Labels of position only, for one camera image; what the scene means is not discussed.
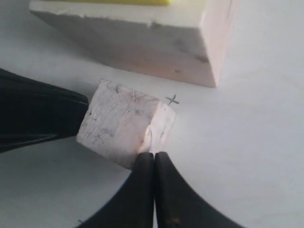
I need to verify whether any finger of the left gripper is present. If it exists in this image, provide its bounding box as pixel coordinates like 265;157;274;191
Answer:
0;69;89;152

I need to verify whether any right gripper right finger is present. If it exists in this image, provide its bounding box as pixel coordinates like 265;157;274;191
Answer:
154;152;242;228

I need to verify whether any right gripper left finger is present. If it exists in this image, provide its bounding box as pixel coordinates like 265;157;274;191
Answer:
80;152;154;228

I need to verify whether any small light wooden cube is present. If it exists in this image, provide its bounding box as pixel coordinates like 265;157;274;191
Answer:
76;79;176;169

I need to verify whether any yellow painted cube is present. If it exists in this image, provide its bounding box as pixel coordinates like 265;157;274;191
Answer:
95;0;172;6

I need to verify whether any large light wooden cube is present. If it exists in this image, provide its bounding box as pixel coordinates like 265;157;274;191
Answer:
29;0;238;87

